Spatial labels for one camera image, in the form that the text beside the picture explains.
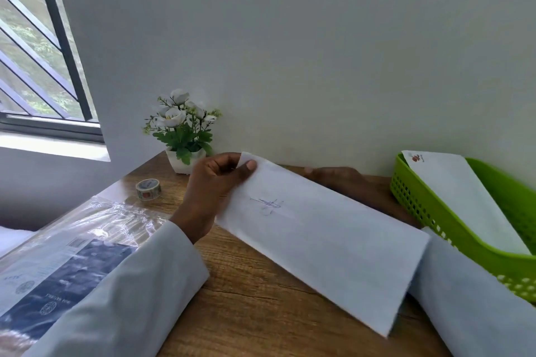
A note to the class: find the person's right hand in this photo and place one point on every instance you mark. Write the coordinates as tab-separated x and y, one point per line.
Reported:
339	179

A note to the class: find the person's left hand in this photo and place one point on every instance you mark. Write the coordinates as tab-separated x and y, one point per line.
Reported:
209	193

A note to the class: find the patterned tape roll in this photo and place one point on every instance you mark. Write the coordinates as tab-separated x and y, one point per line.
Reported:
148	190

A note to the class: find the white envelope with blue scribble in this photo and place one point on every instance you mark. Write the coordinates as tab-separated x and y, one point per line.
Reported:
326	243

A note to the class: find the small patterned sticker piece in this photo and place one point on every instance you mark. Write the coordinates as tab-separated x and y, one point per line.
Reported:
415	157

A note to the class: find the long white envelope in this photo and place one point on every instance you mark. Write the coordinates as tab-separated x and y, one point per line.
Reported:
460	197

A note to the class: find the plastic-wrapped white envelope pack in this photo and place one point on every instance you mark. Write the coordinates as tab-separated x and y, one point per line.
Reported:
63	269

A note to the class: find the green plastic basket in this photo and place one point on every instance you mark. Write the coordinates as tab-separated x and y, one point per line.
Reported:
515	260

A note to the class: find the person's right forearm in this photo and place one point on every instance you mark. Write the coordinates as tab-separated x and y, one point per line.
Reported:
473	306

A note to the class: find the person's left forearm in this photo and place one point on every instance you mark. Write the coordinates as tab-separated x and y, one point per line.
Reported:
125	302

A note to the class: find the potted white flower plant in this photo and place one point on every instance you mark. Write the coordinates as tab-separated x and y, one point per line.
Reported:
182	135

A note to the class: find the white window sill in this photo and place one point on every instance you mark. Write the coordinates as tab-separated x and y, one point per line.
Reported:
50	147

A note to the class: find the black framed window with grille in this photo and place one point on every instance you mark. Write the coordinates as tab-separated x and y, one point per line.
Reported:
50	124

